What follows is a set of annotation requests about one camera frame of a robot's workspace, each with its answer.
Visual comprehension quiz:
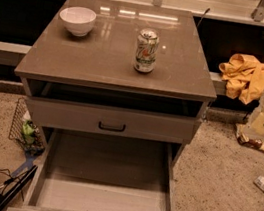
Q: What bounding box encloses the yellow crumpled cloth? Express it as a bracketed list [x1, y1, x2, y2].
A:
[219, 53, 264, 104]

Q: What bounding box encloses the brown chip bag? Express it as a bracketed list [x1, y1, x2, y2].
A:
[235, 123, 264, 153]

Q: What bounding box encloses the blue tape on floor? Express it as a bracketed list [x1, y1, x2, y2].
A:
[11, 152, 37, 177]

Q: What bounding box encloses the grey drawer cabinet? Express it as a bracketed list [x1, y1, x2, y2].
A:
[0, 0, 231, 211]

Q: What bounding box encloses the wire mesh basket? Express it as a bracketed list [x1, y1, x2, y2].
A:
[9, 97, 45, 156]

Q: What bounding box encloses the open grey middle drawer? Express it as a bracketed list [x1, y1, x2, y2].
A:
[6, 129, 174, 211]

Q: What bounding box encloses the white ceramic bowl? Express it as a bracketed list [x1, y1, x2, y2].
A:
[59, 6, 96, 37]

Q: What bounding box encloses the black drawer handle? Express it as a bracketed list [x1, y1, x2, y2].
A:
[98, 121, 126, 133]

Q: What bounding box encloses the green snack bag in basket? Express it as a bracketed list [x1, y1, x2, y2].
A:
[21, 120, 35, 144]

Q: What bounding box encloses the green 7up soda can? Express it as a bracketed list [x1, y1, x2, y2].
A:
[134, 28, 159, 73]

